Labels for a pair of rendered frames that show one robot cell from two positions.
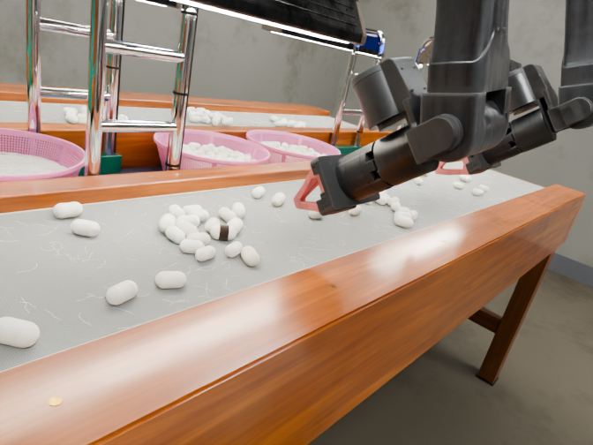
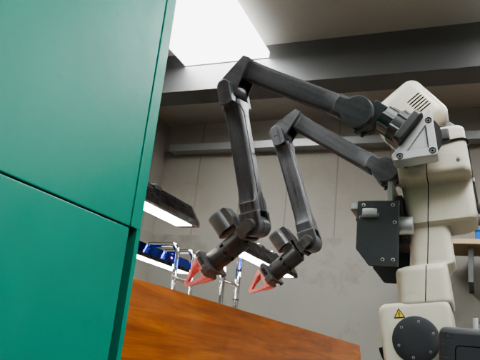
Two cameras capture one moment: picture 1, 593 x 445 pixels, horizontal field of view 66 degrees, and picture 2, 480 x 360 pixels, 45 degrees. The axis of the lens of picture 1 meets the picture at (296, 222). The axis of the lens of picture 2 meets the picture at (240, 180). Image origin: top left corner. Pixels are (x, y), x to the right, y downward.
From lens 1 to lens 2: 108 cm
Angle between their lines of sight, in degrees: 40
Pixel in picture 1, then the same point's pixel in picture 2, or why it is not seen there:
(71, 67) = not seen: outside the picture
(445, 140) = (249, 226)
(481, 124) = (261, 220)
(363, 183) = (220, 258)
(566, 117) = (303, 244)
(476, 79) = (255, 206)
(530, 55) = (307, 282)
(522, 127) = (286, 255)
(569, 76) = (299, 228)
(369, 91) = (217, 220)
